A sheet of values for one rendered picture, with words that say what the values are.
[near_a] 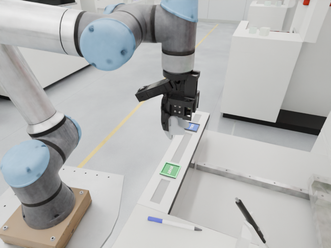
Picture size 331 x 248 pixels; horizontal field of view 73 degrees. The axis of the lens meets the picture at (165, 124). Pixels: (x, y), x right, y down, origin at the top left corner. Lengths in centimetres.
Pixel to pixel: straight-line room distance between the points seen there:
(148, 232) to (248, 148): 65
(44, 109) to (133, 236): 43
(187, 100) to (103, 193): 51
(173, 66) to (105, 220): 55
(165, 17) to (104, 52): 17
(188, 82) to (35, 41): 31
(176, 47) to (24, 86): 42
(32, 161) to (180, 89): 41
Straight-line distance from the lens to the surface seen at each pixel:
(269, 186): 94
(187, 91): 53
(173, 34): 48
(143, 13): 49
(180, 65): 50
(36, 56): 363
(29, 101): 71
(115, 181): 92
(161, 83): 55
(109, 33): 35
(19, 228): 84
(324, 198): 89
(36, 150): 69
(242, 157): 105
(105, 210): 85
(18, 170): 66
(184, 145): 84
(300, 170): 109
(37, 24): 43
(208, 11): 869
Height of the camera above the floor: 150
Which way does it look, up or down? 35 degrees down
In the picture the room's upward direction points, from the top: straight up
